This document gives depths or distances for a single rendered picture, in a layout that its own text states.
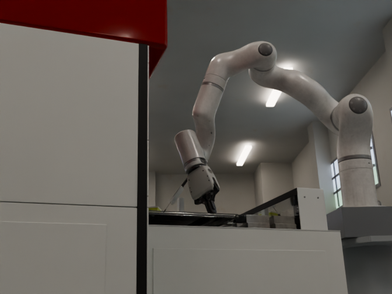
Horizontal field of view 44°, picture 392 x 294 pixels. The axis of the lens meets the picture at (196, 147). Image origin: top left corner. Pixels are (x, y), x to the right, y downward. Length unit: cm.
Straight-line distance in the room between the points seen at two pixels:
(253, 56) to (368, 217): 70
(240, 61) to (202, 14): 382
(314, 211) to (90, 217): 76
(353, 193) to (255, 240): 55
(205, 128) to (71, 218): 95
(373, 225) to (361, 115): 39
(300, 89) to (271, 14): 393
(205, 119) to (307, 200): 52
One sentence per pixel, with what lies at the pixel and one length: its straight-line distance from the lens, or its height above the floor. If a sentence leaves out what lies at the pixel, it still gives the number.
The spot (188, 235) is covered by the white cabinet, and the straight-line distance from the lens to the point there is 130.
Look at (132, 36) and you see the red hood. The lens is 122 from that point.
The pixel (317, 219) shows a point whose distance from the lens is 155.
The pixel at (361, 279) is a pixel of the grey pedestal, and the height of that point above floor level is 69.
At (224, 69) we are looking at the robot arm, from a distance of 190.
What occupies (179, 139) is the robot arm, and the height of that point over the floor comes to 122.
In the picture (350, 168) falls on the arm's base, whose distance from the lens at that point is 182.
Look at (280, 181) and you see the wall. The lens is 1102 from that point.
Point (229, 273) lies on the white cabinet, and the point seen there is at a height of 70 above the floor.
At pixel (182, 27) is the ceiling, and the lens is 589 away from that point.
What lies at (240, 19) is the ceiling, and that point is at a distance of 581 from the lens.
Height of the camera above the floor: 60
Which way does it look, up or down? 19 degrees up
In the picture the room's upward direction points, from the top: 2 degrees counter-clockwise
